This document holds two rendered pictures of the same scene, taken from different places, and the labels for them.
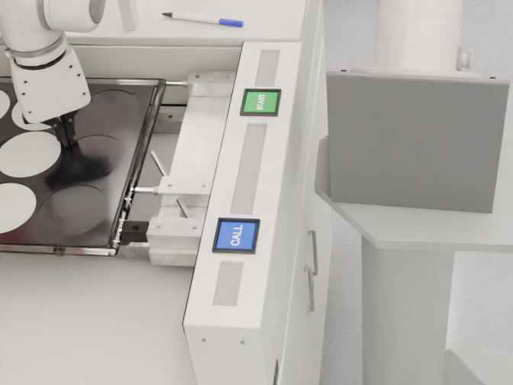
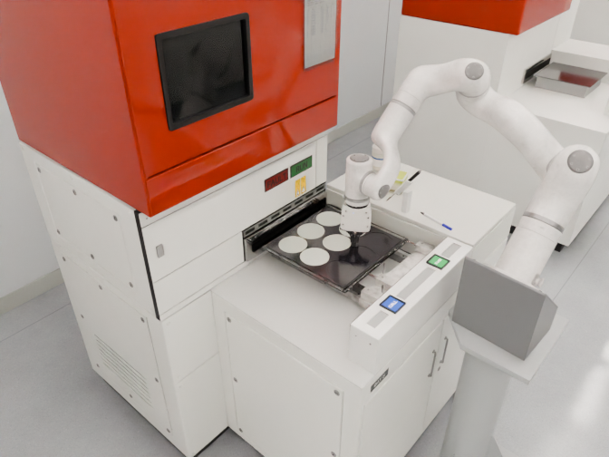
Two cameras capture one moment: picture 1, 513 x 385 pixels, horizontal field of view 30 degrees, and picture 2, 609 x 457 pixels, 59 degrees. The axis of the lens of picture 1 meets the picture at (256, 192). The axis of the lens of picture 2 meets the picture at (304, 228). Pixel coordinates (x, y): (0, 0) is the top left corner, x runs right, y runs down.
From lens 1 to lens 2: 0.44 m
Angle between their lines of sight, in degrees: 25
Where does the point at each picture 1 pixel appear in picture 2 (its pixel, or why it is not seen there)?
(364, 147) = (472, 299)
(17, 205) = (321, 257)
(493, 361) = not seen: outside the picture
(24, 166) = (332, 246)
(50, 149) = (345, 244)
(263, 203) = (411, 298)
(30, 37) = (353, 193)
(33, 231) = (320, 269)
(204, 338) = (356, 335)
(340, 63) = not seen: hidden behind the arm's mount
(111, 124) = (375, 246)
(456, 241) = (497, 364)
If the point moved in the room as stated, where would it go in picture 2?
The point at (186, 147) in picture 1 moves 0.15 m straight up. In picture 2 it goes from (400, 268) to (405, 231)
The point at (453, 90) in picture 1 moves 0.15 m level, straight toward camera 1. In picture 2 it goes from (518, 288) to (491, 316)
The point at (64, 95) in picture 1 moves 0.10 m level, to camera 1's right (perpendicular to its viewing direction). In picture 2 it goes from (359, 223) to (387, 231)
